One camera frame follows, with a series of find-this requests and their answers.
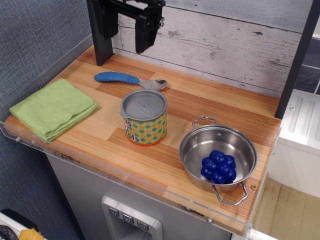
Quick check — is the black right frame post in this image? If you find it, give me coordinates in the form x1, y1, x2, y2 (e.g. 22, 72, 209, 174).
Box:
274, 0, 320, 120

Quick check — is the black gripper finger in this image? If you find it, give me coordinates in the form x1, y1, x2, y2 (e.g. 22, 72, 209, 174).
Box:
135, 14, 164, 54
93, 1, 119, 40

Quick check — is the green folded rag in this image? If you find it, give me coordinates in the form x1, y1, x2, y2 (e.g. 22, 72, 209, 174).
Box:
9, 78, 98, 141

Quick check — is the blue toy grape cluster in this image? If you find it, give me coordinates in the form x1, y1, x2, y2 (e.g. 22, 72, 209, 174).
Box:
200, 150, 237, 185

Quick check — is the black left frame post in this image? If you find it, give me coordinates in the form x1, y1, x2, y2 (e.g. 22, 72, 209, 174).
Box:
86, 0, 114, 66

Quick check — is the patterned can with grey lid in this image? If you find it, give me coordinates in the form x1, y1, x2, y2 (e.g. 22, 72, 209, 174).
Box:
120, 89, 168, 146

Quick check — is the black and yellow object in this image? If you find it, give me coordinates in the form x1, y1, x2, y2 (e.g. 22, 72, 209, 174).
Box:
0, 208, 46, 240

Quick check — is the white toy sink unit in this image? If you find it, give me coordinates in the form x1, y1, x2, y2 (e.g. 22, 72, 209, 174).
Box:
267, 90, 320, 197

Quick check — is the black frame post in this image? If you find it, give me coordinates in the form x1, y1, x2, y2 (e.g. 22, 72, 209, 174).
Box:
86, 0, 114, 66
274, 0, 320, 120

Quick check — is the grey toy fridge cabinet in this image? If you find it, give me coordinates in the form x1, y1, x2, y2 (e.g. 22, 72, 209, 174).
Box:
48, 155, 232, 240

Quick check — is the silver pan with handles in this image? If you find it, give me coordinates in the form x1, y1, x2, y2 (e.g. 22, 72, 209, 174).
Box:
179, 121, 258, 206

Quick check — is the blue handled metal spoon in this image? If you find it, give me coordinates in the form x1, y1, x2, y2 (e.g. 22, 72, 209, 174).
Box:
94, 71, 168, 91

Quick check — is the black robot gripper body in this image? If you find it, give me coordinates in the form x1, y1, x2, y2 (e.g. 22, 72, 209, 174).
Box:
91, 0, 166, 19

